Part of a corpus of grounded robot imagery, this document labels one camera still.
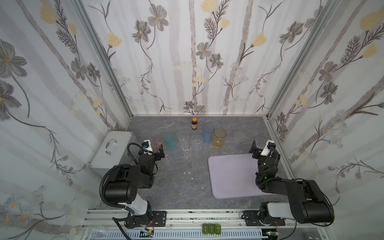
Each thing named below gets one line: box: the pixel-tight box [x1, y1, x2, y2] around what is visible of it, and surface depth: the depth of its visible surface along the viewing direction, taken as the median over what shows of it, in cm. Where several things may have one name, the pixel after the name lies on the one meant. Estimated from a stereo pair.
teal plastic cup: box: [164, 132, 178, 151], surface depth 99 cm
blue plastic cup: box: [202, 123, 215, 145], surface depth 100 cm
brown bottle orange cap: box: [191, 117, 198, 130], surface depth 110 cm
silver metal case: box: [89, 130, 136, 178], surface depth 83 cm
